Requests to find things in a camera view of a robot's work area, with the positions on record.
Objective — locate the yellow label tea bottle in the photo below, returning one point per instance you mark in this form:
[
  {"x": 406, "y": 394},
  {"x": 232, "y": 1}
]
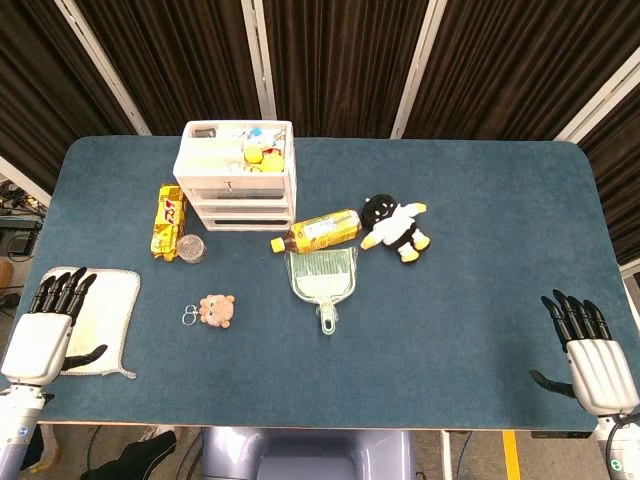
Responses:
[{"x": 325, "y": 230}]

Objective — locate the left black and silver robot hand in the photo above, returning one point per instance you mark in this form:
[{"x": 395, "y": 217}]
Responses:
[{"x": 35, "y": 345}]

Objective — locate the blue felt table mat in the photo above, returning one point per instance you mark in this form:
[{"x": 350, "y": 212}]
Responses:
[{"x": 450, "y": 300}]

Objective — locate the black and white plush doll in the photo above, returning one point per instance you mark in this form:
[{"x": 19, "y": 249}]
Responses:
[{"x": 395, "y": 227}]

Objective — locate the grey-purple robot base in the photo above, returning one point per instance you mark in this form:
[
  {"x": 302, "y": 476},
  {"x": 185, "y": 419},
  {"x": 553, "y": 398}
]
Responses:
[{"x": 305, "y": 452}]

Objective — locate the white cloth towel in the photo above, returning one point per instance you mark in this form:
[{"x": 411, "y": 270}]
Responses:
[{"x": 107, "y": 320}]

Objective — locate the clear glass jar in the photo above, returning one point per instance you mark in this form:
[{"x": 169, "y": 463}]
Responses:
[{"x": 191, "y": 248}]

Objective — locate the black pleated curtain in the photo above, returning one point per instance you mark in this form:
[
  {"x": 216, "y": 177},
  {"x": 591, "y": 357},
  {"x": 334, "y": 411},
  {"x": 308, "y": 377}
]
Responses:
[{"x": 340, "y": 60}]

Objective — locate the white table leg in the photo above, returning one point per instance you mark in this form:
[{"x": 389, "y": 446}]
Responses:
[{"x": 446, "y": 455}]

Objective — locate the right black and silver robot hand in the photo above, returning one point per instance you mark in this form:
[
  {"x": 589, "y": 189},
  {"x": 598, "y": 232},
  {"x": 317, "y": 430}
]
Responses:
[{"x": 602, "y": 370}]

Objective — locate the yellow snack package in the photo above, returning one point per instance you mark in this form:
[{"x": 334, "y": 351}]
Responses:
[{"x": 169, "y": 222}]

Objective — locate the white plastic drawer organizer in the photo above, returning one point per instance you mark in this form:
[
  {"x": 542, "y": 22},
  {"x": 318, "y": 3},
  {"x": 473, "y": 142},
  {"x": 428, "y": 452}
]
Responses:
[{"x": 240, "y": 195}]

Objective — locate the clear green plastic dustpan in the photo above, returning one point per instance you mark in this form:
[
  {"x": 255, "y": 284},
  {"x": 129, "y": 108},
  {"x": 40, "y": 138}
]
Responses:
[{"x": 325, "y": 275}]

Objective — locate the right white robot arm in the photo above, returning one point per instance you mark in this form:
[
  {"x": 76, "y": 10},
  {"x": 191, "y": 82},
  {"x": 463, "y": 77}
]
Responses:
[{"x": 622, "y": 445}]

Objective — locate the small yellow ball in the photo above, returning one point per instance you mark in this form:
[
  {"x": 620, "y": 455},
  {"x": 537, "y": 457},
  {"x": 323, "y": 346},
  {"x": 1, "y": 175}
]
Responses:
[{"x": 253, "y": 154}]

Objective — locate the white frame post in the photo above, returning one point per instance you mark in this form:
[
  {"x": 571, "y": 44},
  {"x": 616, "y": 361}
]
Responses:
[
  {"x": 22, "y": 175},
  {"x": 600, "y": 95},
  {"x": 417, "y": 75},
  {"x": 260, "y": 60},
  {"x": 102, "y": 70}
]

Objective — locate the black fabric on floor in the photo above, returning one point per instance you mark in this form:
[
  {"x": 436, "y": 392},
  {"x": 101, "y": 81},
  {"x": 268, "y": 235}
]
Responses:
[{"x": 135, "y": 457}]

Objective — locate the large yellow ball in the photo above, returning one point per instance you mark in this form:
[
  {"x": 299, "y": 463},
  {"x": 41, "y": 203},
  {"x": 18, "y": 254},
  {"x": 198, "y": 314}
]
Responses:
[{"x": 273, "y": 162}]

